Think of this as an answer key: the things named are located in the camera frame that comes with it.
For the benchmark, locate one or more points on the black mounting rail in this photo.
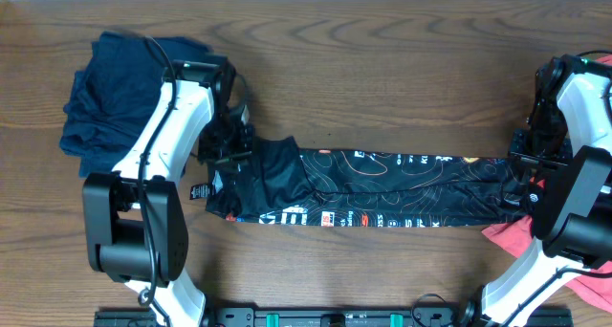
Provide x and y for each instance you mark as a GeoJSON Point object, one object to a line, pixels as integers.
{"type": "Point", "coordinates": [247, 317]}

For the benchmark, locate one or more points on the folded navy blue garment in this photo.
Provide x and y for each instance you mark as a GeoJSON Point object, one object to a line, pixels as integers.
{"type": "Point", "coordinates": [111, 101]}

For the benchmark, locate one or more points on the black orange contour-pattern shirt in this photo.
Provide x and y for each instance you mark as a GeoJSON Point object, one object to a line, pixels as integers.
{"type": "Point", "coordinates": [283, 184]}

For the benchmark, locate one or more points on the black garment with logo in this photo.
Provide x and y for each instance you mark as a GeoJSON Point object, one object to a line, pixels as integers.
{"type": "Point", "coordinates": [533, 194]}

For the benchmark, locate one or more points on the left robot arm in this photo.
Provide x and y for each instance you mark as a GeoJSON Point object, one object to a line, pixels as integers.
{"type": "Point", "coordinates": [135, 227]}

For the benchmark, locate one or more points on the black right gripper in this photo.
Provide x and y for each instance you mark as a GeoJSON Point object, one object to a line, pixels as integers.
{"type": "Point", "coordinates": [548, 165]}

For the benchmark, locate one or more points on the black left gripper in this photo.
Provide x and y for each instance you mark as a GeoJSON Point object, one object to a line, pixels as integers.
{"type": "Point", "coordinates": [234, 160]}

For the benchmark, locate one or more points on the red garment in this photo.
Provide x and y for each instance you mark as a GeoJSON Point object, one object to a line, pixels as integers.
{"type": "Point", "coordinates": [516, 236]}

